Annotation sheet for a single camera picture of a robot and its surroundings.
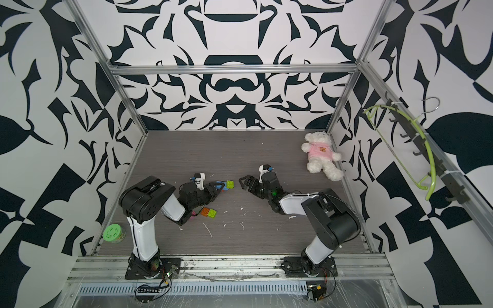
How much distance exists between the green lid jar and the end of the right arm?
552 millimetres

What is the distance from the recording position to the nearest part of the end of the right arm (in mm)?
709

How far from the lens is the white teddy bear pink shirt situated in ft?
3.08

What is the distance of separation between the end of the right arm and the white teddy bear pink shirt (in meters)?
0.27

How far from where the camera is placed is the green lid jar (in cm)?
79
